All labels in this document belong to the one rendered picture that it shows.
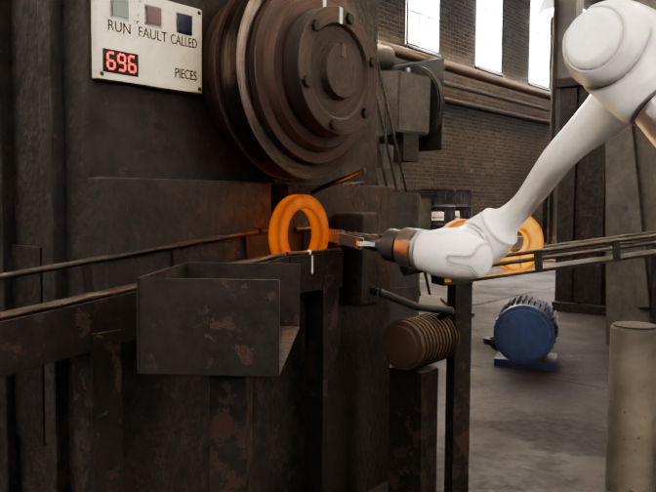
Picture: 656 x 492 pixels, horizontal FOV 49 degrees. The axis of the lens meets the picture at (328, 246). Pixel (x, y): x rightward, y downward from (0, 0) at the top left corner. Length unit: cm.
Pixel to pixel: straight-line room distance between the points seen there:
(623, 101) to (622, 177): 305
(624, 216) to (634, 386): 231
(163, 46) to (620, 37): 89
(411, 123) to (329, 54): 814
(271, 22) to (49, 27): 44
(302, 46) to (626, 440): 125
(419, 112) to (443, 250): 836
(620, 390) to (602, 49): 107
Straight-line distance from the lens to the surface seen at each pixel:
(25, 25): 170
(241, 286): 102
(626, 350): 197
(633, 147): 417
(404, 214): 441
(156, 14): 158
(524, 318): 360
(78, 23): 153
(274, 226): 163
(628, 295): 422
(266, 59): 156
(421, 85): 992
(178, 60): 160
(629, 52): 114
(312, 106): 156
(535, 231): 204
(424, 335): 181
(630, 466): 204
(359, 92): 171
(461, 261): 152
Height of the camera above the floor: 83
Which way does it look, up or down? 4 degrees down
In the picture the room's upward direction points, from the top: straight up
